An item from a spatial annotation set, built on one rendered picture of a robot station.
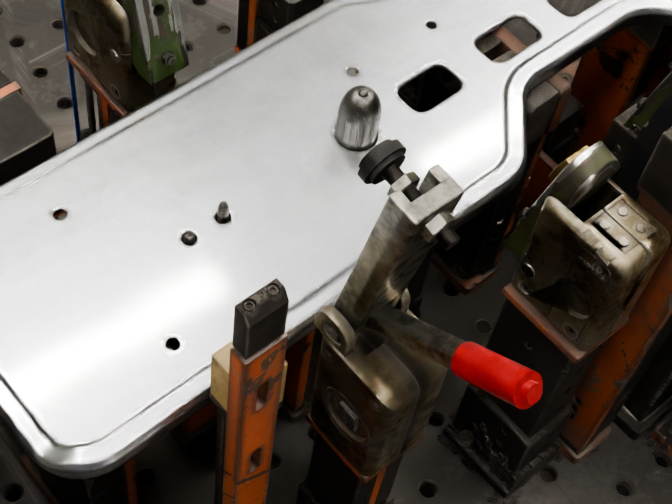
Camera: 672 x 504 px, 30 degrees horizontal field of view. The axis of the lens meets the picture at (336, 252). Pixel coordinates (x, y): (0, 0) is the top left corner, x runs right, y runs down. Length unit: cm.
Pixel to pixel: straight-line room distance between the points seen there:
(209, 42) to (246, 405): 75
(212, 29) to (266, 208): 54
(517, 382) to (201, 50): 79
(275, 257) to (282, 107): 13
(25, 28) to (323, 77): 52
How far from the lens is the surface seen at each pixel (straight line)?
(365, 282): 72
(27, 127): 97
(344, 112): 91
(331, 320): 77
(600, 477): 118
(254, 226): 89
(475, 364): 70
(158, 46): 97
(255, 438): 76
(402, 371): 78
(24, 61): 139
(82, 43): 105
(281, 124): 94
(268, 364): 68
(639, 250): 85
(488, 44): 104
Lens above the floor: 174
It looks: 57 degrees down
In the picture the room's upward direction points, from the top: 10 degrees clockwise
